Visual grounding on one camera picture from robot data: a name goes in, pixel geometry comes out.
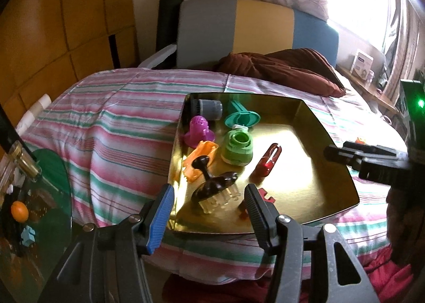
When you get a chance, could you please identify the green round plastic toy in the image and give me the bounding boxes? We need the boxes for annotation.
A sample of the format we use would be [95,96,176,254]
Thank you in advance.
[221,125,253,166]

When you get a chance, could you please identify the gold metal tray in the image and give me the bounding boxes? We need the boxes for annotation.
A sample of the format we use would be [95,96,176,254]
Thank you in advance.
[168,92,361,234]

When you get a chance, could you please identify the wooden wardrobe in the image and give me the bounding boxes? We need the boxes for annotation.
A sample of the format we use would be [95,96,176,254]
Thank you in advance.
[0,0,138,118]

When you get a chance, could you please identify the white bed sheet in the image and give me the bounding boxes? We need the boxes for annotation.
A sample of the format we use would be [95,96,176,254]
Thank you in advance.
[334,67,409,151]

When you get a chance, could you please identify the grey yellow blue headboard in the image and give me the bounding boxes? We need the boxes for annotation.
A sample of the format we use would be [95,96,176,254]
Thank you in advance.
[176,0,339,70]

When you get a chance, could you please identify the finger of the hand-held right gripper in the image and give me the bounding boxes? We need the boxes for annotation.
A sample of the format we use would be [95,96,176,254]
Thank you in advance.
[342,141,398,158]
[324,145,366,167]

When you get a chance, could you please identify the white cardboard box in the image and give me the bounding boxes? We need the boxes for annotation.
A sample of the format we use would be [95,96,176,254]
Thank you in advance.
[351,51,374,75]

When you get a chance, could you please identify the brown scalp massager brush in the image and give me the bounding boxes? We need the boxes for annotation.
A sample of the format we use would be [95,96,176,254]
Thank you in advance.
[192,155,241,214]

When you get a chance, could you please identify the red cloth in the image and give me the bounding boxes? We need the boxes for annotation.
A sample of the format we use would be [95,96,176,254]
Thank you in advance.
[363,246,415,303]

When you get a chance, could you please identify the orange fruit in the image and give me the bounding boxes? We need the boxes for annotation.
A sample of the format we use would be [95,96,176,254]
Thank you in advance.
[11,201,29,222]

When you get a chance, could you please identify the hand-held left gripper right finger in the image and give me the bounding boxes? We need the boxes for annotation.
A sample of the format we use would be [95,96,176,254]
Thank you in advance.
[244,184,381,303]

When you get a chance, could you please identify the black flat bar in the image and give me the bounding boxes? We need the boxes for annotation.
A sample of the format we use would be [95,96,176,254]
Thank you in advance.
[0,104,21,154]

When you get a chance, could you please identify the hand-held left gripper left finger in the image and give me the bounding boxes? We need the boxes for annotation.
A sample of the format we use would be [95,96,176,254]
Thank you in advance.
[38,184,175,303]

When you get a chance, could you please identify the teal plastic toy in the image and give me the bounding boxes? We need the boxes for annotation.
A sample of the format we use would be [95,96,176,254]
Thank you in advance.
[224,98,261,128]

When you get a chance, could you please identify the wooden window shelf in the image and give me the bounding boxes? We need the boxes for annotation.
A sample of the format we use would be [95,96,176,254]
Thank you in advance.
[339,66,399,113]

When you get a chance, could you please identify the person's right forearm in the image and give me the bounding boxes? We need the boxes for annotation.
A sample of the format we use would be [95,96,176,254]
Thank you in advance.
[387,184,425,257]

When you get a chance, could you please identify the grey ribbed cup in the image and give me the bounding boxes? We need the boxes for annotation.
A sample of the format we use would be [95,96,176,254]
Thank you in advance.
[191,97,223,120]

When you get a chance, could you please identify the grey side curtain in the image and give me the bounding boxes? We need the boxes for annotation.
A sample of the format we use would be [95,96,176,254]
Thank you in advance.
[382,0,425,105]

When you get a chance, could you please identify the green glass side table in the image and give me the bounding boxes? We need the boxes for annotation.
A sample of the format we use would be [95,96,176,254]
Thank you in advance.
[0,147,74,303]

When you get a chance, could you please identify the glass perfume bottle gold cap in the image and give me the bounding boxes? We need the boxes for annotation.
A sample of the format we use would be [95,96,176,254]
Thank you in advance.
[8,143,43,181]

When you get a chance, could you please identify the black rolled mat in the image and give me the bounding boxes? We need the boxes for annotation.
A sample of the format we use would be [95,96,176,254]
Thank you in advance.
[157,0,184,53]

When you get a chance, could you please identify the red lipstick tube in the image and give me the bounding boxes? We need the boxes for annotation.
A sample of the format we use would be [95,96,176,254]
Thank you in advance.
[257,143,283,172]

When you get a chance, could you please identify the clear plastic container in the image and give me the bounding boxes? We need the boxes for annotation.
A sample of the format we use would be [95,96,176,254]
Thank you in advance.
[0,154,22,194]

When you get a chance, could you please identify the white plastic bottle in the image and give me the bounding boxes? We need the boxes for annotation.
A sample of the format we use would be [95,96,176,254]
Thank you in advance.
[15,109,39,131]
[33,94,52,113]

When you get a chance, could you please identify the red puzzle piece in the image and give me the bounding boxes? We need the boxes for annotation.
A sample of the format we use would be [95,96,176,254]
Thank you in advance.
[237,188,276,220]

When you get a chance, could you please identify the light blue small toy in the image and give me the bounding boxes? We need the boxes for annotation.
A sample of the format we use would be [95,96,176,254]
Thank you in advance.
[21,226,36,246]

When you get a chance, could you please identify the purple plastic toy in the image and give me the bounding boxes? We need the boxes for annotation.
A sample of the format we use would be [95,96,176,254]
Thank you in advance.
[181,115,216,148]

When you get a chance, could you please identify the white bed frame rail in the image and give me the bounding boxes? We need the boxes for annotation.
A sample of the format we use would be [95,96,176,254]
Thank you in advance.
[137,44,177,69]

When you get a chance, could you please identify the orange holed building block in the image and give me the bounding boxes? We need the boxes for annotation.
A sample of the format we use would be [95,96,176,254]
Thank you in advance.
[182,140,220,182]

